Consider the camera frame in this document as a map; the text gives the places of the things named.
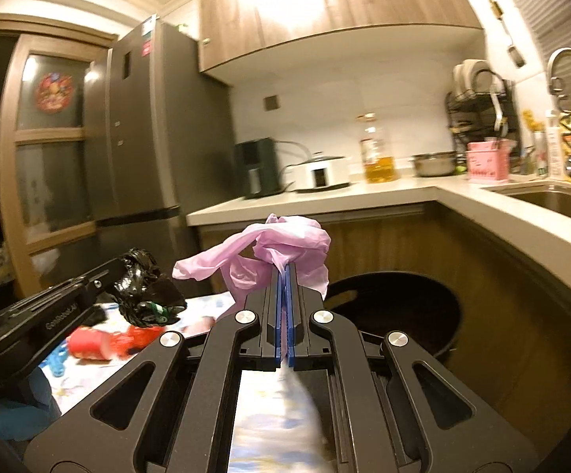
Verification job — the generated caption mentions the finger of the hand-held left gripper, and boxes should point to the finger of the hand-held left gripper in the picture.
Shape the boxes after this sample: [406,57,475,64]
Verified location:
[44,257,125,305]
[140,276,188,318]

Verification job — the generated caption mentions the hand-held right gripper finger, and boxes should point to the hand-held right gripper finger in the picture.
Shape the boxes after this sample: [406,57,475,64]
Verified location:
[286,263,543,473]
[22,263,287,473]

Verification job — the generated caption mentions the black plastic bag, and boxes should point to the black plastic bag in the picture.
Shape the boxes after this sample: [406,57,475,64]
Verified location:
[113,250,188,328]

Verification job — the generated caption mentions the pink plastic bag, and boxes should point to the pink plastic bag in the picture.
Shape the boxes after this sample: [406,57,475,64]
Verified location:
[172,213,330,304]

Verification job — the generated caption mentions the black trash bin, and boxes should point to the black trash bin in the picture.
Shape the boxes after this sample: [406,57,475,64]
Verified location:
[322,270,464,363]

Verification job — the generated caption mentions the person's left hand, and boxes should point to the person's left hand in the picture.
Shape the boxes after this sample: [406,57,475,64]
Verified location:
[0,369,62,441]

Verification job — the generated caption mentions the blue disposable glove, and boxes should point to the blue disposable glove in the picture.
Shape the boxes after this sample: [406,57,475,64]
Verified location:
[44,347,70,378]

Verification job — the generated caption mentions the red paper cup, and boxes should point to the red paper cup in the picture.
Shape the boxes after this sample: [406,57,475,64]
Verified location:
[66,328,119,361]

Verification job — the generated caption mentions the floral tablecloth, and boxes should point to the floral tablecloth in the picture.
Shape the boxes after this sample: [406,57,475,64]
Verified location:
[39,292,336,473]

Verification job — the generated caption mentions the wooden glass door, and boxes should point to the wooden glass door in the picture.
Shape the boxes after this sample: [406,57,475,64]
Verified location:
[0,34,119,287]

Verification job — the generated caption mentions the white rice cooker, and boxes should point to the white rice cooker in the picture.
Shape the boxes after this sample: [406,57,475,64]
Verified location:
[283,153,351,193]

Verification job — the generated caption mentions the black air fryer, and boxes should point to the black air fryer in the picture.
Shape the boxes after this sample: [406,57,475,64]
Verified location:
[233,138,281,200]

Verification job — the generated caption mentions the dark steel refrigerator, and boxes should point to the dark steel refrigerator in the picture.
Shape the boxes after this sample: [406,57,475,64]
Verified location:
[83,15,239,301]

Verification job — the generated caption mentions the cooking oil bottle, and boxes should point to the cooking oil bottle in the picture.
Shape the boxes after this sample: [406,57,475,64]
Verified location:
[357,113,397,184]

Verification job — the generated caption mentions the red round door decoration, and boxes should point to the red round door decoration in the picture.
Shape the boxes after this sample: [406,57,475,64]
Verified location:
[36,71,75,112]

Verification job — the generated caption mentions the steel basin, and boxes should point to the steel basin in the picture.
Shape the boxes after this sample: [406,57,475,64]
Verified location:
[410,152,459,178]

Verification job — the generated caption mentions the kitchen counter with wooden cabinets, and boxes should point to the kitchen counter with wooden cabinets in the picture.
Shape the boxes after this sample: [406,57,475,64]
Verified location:
[187,170,571,405]

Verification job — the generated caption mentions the pink utensil basket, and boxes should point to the pink utensil basket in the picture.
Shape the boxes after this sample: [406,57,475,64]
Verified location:
[465,140,513,185]

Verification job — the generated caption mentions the black dish rack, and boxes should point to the black dish rack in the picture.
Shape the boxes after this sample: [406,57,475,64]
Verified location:
[446,71,518,158]

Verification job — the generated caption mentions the steel sink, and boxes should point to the steel sink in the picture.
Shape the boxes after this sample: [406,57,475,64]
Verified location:
[483,184,571,230]

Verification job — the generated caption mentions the white plate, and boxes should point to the white plate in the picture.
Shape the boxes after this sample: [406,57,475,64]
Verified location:
[465,59,496,97]
[452,61,474,99]

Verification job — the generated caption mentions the white bottle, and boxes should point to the white bottle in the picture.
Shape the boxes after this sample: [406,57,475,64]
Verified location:
[544,111,562,178]

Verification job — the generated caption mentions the hanging slotted spatula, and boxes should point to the hanging slotted spatula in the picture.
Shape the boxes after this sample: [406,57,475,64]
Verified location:
[489,0,527,69]

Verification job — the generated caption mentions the window blinds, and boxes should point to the window blinds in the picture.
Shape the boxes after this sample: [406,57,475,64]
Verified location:
[487,0,571,143]

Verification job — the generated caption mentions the black power cable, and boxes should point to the black power cable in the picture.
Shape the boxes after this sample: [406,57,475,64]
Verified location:
[276,140,312,192]

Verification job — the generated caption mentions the wooden wall cabinet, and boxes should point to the wooden wall cabinet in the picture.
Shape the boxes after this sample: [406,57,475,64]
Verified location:
[198,0,483,74]

